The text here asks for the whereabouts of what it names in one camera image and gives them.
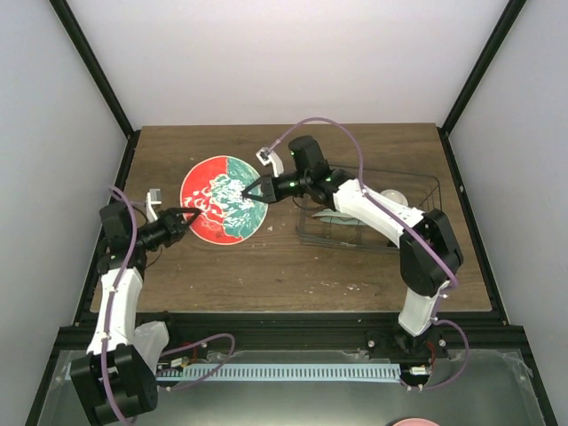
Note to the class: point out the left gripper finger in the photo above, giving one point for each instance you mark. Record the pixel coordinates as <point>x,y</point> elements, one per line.
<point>187,221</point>
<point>190,211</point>

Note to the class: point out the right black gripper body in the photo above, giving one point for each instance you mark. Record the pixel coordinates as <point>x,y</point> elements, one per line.
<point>275,194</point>

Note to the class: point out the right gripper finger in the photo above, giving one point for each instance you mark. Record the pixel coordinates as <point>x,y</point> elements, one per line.
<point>255,188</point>
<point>254,197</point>

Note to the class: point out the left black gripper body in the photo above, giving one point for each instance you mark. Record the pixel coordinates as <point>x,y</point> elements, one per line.
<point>169,235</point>

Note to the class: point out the red rimmed plate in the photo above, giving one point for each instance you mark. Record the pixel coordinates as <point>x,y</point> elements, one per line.
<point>214,186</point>

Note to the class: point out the light blue floral plate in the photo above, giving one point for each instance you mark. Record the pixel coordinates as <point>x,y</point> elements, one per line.
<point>336,217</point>

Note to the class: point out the cream ceramic bowl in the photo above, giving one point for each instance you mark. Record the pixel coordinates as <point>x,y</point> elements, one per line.
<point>395,196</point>

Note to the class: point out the grey wire dish rack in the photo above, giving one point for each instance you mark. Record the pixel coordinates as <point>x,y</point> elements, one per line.
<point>422,191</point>

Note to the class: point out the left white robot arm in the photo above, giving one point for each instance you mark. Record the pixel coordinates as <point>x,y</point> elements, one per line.
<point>115,380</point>

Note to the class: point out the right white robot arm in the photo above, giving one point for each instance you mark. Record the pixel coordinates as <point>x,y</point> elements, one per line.
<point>429,253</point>

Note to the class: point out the light blue slotted strip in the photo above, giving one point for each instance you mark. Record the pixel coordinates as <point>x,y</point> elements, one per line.
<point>360,373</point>

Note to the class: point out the pink round object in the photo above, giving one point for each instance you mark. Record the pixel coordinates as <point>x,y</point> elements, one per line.
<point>415,421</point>

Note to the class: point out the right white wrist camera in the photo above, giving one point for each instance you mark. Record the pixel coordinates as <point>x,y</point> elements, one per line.
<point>270,158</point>

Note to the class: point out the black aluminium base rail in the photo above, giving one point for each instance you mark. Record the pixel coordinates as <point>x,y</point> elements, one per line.
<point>374,332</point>

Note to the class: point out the left black frame post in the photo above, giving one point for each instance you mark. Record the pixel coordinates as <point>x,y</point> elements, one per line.
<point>79,40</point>

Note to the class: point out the black frame post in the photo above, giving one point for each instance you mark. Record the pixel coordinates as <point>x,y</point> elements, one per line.
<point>485,58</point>
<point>79,40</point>

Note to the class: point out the right black frame post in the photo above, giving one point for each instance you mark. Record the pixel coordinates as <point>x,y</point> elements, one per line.
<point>485,58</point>

